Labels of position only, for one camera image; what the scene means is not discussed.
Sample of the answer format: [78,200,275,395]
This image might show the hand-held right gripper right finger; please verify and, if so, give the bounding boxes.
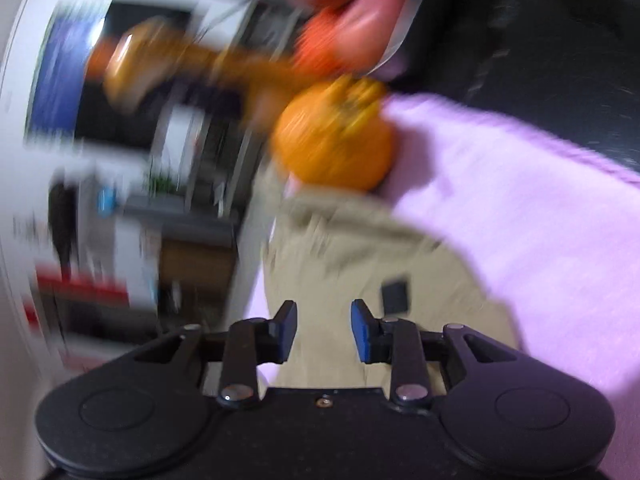
[350,299,519,416]

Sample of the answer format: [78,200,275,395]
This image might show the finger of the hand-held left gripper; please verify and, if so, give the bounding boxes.
[87,17,221,116]

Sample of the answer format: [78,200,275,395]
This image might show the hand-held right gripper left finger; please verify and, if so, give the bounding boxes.
[132,300,298,409]

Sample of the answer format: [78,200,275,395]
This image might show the beige pants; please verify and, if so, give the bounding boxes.
[261,162,523,397]

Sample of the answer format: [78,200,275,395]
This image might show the wooden cabinet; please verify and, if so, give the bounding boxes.
[157,237,238,331]

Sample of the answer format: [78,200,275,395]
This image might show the pink blanket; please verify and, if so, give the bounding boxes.
[245,92,640,413]

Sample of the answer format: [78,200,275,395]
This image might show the black sofa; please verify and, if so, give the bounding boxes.
[387,0,640,183]

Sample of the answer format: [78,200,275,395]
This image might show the blue wall poster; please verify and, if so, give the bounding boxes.
[27,2,108,136]

